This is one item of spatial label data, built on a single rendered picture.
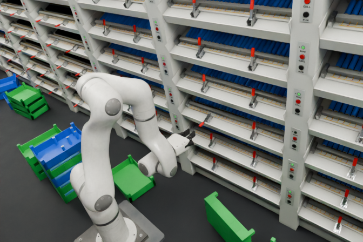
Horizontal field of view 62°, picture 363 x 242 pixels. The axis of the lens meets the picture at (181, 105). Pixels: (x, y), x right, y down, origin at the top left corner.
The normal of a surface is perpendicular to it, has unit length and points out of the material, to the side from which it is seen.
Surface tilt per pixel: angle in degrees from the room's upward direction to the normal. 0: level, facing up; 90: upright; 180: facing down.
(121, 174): 0
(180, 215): 0
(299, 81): 90
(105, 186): 66
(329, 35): 22
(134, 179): 0
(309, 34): 90
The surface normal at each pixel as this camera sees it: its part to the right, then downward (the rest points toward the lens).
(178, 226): -0.15, -0.80
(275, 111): -0.38, -0.54
